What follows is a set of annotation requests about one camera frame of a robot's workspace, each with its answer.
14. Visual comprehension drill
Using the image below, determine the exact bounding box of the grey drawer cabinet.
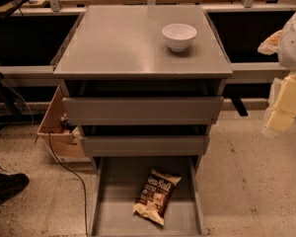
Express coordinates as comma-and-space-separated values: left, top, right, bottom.
50, 5, 234, 170

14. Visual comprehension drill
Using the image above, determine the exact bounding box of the white ceramic bowl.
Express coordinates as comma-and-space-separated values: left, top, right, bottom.
162, 24, 197, 52

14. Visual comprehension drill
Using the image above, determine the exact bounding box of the grey open bottom drawer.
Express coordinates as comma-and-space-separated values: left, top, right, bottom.
89, 157, 205, 237

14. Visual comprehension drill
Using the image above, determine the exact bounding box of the black floor cable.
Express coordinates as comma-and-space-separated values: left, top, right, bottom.
47, 131, 89, 237

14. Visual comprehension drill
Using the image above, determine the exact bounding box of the grey middle drawer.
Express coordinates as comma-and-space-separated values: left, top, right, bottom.
81, 135, 209, 157

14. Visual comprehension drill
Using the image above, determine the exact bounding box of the black boot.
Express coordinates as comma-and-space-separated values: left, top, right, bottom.
0, 167, 30, 204

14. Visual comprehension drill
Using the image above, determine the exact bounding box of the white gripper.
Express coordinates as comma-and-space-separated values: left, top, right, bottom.
258, 31, 296, 137

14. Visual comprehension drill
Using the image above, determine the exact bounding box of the grey top drawer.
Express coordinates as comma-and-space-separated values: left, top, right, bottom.
62, 97, 223, 125

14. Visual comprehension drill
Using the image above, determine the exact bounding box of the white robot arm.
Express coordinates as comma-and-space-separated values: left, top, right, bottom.
258, 12, 296, 137

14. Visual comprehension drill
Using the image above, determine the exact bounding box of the brown sea salt chip bag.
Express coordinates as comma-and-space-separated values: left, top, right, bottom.
132, 169, 182, 226

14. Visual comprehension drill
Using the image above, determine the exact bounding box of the cardboard box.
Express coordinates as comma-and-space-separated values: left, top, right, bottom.
37, 86, 89, 162

